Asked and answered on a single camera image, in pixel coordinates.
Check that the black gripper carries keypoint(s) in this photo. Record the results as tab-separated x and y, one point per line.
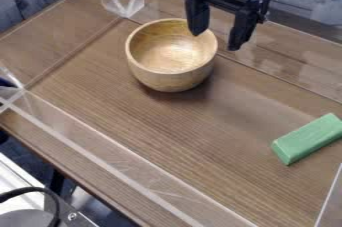
250	13

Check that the green rectangular block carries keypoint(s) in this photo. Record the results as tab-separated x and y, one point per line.
304	141

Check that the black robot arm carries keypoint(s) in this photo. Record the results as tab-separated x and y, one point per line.
250	13

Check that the light wooden bowl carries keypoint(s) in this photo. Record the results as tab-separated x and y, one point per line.
169	59

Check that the clear acrylic front barrier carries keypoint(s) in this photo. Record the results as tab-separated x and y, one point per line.
151	196

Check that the black table leg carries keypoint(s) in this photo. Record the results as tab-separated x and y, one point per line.
57	182

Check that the clear acrylic corner bracket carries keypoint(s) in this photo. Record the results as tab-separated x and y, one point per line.
125	8

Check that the grey metal base plate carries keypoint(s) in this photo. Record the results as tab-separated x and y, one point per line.
59	216

